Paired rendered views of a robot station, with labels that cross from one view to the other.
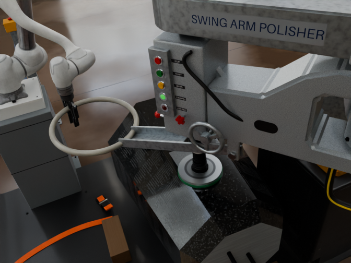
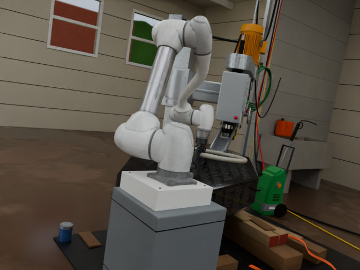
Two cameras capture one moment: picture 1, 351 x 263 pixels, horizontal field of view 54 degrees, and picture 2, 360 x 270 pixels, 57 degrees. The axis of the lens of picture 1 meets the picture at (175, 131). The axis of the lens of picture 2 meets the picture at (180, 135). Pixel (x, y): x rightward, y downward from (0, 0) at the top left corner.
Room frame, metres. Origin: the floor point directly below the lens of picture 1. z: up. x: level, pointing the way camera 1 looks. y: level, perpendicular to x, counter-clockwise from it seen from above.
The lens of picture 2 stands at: (2.52, 2.50, 1.29)
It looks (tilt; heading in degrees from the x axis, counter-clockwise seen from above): 7 degrees down; 251
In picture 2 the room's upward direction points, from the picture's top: 9 degrees clockwise
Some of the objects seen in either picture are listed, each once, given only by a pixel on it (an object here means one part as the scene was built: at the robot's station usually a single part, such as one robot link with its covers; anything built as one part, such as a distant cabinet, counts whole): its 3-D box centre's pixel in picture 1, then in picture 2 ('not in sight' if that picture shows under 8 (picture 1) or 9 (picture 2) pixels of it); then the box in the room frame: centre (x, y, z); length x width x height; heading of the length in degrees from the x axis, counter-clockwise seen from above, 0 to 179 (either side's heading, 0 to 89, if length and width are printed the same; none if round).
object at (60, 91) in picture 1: (65, 88); (202, 133); (1.69, 0.59, 1.07); 0.09 x 0.09 x 0.06
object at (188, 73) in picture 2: not in sight; (179, 88); (1.41, -0.89, 1.36); 0.35 x 0.35 x 0.41
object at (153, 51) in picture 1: (163, 83); (246, 95); (1.12, 0.02, 1.37); 0.08 x 0.03 x 0.28; 56
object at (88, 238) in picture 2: not in sight; (89, 239); (2.24, -0.10, 0.02); 0.25 x 0.10 x 0.01; 109
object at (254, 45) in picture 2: not in sight; (250, 45); (0.79, -0.64, 1.90); 0.31 x 0.28 x 0.40; 146
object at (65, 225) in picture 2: not in sight; (65, 232); (2.42, -0.11, 0.08); 0.10 x 0.10 x 0.13
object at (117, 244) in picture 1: (116, 239); (217, 268); (1.36, 0.47, 0.07); 0.30 x 0.12 x 0.12; 17
